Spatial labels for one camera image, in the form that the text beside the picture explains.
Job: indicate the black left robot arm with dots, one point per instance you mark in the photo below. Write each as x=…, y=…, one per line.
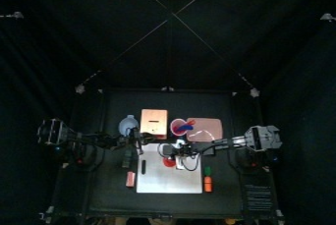
x=87, y=137

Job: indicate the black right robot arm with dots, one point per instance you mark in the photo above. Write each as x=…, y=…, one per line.
x=263, y=137

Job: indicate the red dough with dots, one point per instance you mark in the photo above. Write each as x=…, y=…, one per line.
x=167, y=162

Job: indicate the dark rectangular block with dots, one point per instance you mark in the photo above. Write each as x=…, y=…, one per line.
x=127, y=157

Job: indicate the pink cup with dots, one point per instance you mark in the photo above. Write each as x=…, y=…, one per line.
x=177, y=127

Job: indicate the blue toy utensil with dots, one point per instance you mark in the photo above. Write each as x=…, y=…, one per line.
x=188, y=126

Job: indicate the black stick tool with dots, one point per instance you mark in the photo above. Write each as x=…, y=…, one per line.
x=143, y=166

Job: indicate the pink cutting board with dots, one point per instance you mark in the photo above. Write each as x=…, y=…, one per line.
x=205, y=128

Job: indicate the green toy piece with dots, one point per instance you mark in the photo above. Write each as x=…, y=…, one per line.
x=207, y=170

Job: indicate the white work board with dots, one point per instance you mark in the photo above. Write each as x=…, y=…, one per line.
x=171, y=180

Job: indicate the red toy utensil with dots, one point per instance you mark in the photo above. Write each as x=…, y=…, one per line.
x=191, y=122

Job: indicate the orange toy piece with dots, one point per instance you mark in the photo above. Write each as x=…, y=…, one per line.
x=208, y=184

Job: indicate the pink rectangular block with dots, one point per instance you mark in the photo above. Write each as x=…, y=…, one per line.
x=129, y=179

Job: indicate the white printed label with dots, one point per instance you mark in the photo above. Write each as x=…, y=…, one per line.
x=257, y=196

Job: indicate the metal frame bracket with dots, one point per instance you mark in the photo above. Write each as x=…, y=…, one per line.
x=255, y=92
x=79, y=88
x=327, y=16
x=16, y=15

